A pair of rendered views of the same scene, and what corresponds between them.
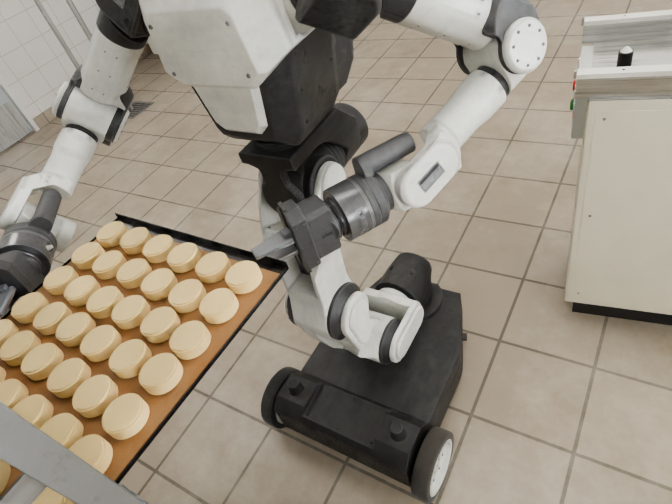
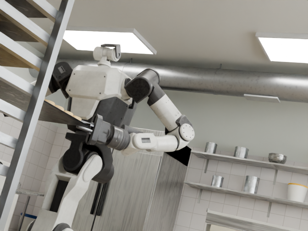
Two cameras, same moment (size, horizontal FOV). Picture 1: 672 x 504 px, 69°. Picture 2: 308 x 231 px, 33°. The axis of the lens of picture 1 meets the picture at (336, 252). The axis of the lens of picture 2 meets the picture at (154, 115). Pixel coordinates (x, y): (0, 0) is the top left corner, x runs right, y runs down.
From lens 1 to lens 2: 1.68 m
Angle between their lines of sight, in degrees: 58
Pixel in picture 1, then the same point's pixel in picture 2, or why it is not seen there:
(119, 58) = not seen: hidden behind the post
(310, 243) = (98, 129)
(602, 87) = (217, 219)
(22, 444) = (56, 49)
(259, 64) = (106, 90)
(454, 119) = (158, 137)
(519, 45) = (185, 129)
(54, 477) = (51, 62)
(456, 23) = (168, 113)
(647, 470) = not seen: outside the picture
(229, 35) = (102, 79)
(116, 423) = not seen: hidden behind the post
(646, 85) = (235, 222)
